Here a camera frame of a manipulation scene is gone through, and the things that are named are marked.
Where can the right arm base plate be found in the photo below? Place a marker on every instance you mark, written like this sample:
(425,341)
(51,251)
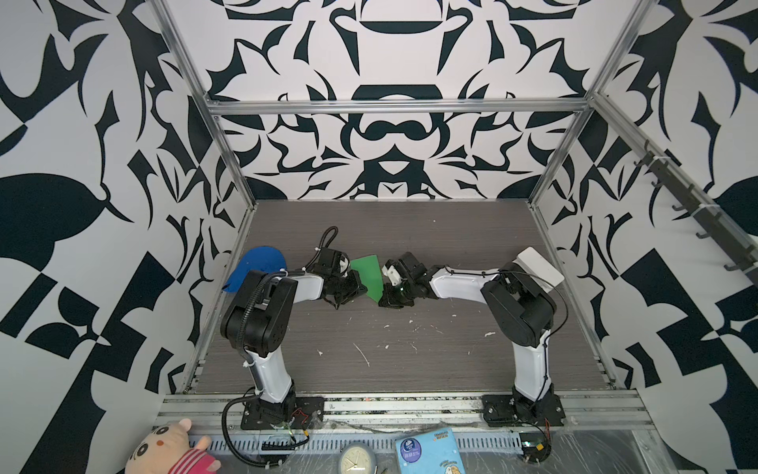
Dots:
(517,409)

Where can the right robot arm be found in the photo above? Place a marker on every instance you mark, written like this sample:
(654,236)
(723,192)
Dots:
(517,294)

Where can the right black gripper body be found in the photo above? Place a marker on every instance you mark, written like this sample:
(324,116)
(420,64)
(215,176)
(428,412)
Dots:
(409,286)

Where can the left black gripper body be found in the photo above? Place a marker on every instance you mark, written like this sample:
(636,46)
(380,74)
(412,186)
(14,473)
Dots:
(341,283)

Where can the blue booklet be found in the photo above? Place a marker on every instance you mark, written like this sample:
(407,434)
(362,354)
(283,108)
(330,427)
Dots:
(435,452)

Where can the blue cloth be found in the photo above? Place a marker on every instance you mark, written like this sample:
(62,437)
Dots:
(264,259)

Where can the white box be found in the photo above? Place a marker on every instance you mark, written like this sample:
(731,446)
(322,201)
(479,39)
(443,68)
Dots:
(539,268)

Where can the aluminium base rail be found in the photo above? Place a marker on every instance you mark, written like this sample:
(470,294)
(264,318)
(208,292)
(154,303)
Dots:
(581,409)

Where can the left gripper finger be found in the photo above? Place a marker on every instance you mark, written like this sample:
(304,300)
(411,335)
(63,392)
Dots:
(336,299)
(352,286)

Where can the round clock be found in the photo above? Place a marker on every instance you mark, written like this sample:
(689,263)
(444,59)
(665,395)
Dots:
(357,458)

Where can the green square paper sheet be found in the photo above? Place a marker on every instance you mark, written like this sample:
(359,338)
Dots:
(370,275)

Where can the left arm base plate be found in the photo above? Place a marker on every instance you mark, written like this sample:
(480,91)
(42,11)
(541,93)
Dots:
(298,413)

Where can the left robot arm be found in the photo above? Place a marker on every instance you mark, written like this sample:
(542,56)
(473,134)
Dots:
(256,322)

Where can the plush toy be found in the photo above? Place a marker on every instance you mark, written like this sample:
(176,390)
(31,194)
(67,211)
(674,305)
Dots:
(167,450)

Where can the small electronics board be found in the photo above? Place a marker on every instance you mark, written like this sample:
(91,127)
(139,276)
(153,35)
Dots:
(536,448)

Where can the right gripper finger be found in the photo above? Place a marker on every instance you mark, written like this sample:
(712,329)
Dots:
(404,299)
(389,297)

